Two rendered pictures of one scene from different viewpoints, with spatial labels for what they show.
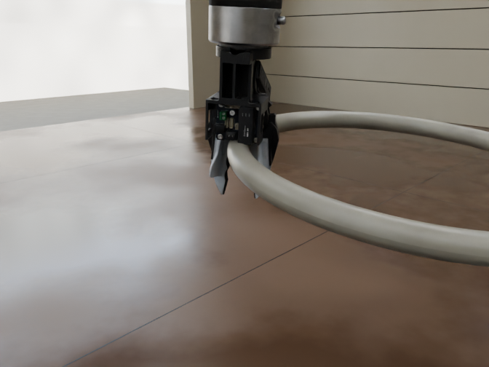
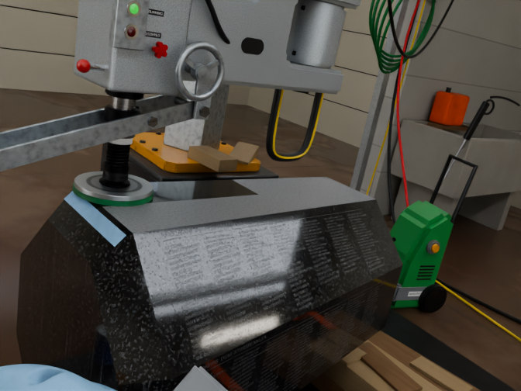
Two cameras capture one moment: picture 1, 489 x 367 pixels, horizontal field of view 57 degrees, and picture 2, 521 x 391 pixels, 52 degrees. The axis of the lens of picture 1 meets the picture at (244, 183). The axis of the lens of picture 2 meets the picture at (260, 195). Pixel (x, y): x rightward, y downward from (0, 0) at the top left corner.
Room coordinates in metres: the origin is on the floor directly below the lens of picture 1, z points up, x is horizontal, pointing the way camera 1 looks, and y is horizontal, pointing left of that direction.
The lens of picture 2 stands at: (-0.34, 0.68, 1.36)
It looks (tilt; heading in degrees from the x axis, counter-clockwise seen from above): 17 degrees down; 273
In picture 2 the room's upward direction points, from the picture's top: 11 degrees clockwise
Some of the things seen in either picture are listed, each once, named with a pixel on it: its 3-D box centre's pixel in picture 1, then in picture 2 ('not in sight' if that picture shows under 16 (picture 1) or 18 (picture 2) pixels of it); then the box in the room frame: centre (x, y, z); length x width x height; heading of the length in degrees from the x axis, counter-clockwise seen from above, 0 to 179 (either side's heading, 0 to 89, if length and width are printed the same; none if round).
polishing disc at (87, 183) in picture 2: not in sight; (114, 185); (0.14, -0.70, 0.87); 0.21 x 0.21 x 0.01
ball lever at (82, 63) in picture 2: not in sight; (92, 67); (0.17, -0.56, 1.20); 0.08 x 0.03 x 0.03; 48
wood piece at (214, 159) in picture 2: not in sight; (212, 158); (0.00, -1.45, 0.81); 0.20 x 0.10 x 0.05; 142
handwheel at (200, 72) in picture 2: not in sight; (192, 69); (-0.03, -0.71, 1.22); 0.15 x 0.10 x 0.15; 48
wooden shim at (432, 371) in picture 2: not in sight; (440, 376); (-1.14, -1.37, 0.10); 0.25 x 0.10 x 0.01; 141
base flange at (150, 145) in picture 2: not in sight; (191, 150); (0.14, -1.67, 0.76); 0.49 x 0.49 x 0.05; 44
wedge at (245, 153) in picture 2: not in sight; (243, 152); (-0.10, -1.66, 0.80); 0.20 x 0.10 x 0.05; 85
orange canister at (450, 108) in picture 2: not in sight; (453, 108); (-1.54, -4.04, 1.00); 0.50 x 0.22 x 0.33; 46
